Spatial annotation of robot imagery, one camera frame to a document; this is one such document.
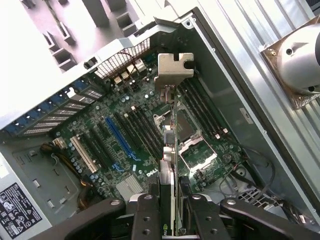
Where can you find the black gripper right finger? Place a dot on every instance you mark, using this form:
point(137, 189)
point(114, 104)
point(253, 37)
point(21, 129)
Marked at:
point(207, 220)

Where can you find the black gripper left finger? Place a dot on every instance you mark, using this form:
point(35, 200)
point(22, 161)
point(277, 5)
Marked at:
point(145, 217)

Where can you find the silver chipset heatsink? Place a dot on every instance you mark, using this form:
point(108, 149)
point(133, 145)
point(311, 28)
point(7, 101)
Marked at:
point(128, 186)

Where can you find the metal socket cover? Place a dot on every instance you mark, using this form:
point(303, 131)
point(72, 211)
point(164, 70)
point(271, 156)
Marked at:
point(200, 153)

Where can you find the blue expansion slot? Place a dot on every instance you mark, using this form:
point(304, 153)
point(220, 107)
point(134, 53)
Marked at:
point(121, 138)

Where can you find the white expansion slot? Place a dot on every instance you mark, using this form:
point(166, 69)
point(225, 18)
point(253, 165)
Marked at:
point(83, 155)

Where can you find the green motherboard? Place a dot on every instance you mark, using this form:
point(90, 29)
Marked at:
point(112, 105)

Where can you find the grey power supply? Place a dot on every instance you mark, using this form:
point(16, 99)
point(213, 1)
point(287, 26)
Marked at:
point(15, 207)

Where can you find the open grey PC case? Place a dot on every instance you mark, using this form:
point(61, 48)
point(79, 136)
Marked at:
point(225, 82)

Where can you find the grey parts rack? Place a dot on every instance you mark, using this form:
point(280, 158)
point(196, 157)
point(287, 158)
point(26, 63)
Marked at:
point(82, 37)

